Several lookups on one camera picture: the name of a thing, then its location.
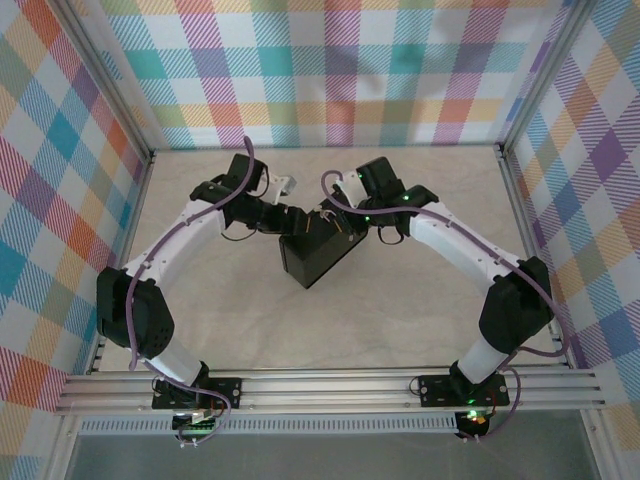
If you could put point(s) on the long aluminium base rail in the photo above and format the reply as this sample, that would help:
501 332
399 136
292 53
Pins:
325 387

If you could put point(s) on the black box with painted lid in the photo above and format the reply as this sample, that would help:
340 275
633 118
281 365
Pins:
310 260

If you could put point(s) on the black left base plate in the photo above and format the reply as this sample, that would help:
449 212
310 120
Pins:
227 392

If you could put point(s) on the aluminium frame post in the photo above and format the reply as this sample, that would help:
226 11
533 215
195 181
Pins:
110 80
547 75

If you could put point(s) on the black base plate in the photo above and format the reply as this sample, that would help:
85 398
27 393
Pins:
435 390
227 392

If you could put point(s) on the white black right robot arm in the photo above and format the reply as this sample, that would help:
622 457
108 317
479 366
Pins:
450 235

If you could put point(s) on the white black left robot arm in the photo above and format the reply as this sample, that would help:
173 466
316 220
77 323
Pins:
175 240

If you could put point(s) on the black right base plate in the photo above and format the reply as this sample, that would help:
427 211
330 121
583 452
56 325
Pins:
435 390

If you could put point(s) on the aluminium frame leg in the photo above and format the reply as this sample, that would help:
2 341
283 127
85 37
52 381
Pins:
597 445
62 450

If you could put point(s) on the aluminium side rail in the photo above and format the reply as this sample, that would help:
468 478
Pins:
133 220
520 210

